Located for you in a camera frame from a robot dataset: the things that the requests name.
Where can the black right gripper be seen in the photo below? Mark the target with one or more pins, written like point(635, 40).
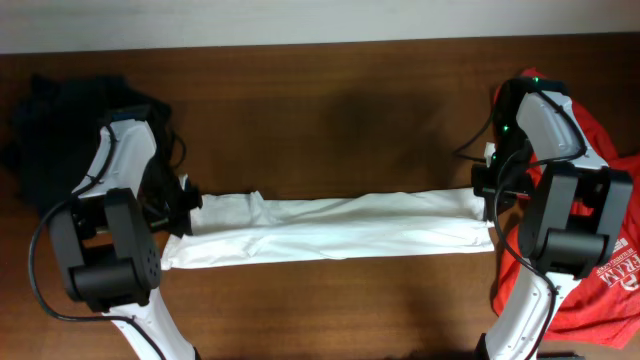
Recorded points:
point(486, 187)

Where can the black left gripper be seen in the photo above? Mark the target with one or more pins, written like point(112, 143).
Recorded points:
point(185, 209)

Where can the white t-shirt with robot print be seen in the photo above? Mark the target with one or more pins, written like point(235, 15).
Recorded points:
point(245, 229)

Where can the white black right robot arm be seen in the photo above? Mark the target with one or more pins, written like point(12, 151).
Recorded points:
point(576, 207)

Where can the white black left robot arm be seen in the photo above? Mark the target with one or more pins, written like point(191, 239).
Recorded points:
point(124, 190)

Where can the black folded clothes pile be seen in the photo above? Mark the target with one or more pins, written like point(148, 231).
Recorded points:
point(56, 133)

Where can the red t-shirt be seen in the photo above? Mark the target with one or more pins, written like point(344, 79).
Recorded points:
point(604, 308)

